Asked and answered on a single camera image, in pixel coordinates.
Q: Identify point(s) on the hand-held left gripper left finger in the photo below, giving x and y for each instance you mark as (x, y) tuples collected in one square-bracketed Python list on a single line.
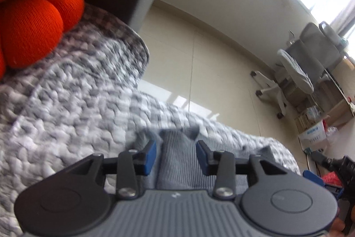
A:
[(149, 157)]

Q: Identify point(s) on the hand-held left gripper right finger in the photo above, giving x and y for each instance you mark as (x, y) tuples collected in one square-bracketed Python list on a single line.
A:
[(201, 157)]

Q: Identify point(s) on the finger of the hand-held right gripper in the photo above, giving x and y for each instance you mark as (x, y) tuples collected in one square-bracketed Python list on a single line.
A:
[(327, 161), (313, 176)]

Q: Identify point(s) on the grey knit sweater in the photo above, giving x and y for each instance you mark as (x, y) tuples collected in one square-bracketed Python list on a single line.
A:
[(177, 162)]

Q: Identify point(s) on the red basket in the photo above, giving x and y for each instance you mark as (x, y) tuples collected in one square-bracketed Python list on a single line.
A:
[(332, 178)]

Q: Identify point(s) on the white box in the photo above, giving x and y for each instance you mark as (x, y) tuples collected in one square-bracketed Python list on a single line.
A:
[(313, 137)]

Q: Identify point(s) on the wooden desk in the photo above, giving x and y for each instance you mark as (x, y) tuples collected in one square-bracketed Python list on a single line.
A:
[(341, 112)]

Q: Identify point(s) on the grey checked quilt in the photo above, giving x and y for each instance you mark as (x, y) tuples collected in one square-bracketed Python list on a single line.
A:
[(69, 109)]

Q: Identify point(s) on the grey office chair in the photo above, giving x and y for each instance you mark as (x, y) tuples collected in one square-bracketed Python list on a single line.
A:
[(305, 59)]

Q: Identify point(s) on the orange knot cushion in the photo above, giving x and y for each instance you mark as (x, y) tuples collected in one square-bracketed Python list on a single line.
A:
[(27, 26)]

